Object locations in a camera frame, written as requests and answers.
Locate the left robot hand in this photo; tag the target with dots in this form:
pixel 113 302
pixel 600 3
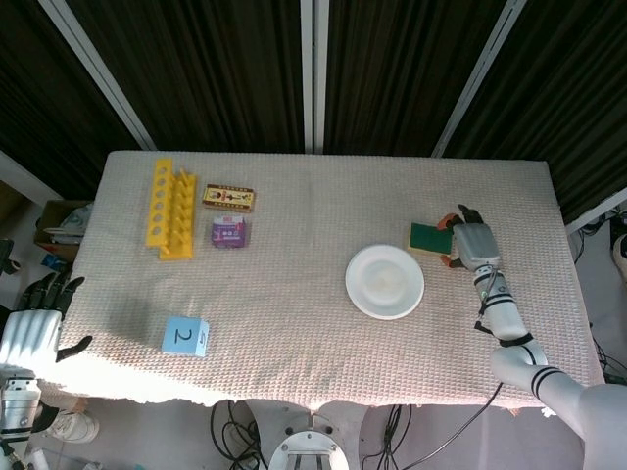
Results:
pixel 30 328

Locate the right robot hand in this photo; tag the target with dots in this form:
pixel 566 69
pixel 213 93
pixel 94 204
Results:
pixel 474 242

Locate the green yellow sponge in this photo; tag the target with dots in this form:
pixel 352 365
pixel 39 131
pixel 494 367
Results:
pixel 431 238

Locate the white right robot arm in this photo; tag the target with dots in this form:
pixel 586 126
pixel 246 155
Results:
pixel 534 357

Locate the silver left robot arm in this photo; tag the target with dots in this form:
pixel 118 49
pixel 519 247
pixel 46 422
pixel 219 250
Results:
pixel 17 406

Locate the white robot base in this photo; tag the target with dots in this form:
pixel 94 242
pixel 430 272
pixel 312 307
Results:
pixel 307 438

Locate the white round plate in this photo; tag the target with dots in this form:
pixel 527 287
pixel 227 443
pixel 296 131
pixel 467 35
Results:
pixel 384 282

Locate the white sneaker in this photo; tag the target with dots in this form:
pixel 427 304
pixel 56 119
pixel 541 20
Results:
pixel 73 426

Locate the cardboard box with items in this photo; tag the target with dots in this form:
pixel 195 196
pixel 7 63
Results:
pixel 61 225

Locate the white waffle tablecloth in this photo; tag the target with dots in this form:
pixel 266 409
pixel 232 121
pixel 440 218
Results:
pixel 323 274

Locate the blue number cube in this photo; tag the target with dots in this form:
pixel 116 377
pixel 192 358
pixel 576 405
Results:
pixel 185 337

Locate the yellow plastic rack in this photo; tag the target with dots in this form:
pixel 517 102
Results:
pixel 171 209

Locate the purple packet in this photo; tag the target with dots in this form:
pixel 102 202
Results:
pixel 229 232

